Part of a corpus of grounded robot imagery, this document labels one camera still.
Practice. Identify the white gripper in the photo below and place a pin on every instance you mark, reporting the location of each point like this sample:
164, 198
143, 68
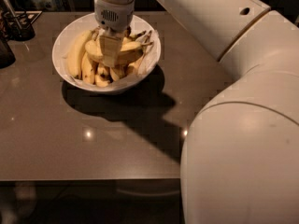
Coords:
116, 16

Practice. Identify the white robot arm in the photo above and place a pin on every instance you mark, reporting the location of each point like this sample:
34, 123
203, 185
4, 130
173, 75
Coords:
240, 159

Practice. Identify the upper greenish yellow banana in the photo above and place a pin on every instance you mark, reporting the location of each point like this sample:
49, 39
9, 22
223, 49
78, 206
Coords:
127, 32

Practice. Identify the small bottom yellow banana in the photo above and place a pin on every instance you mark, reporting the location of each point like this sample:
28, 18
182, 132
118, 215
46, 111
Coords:
102, 76

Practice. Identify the left long yellow banana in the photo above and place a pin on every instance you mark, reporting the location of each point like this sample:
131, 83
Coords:
76, 53

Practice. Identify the white ceramic bowl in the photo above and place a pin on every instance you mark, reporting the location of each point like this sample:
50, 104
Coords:
88, 22

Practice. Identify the dark glass jar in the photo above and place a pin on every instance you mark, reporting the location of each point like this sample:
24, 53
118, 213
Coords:
7, 57

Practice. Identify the black wire utensil holder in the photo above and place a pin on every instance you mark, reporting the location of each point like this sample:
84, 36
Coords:
18, 26

